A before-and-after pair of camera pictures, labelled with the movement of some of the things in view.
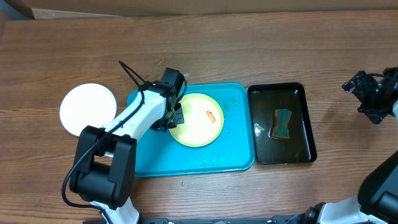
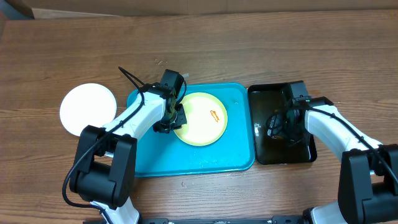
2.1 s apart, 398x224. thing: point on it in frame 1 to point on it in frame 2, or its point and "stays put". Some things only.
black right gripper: x=379 y=115 to x=280 y=130
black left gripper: x=178 y=119 stays put
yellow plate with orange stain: x=203 y=121 stays put
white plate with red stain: x=87 y=104 stays put
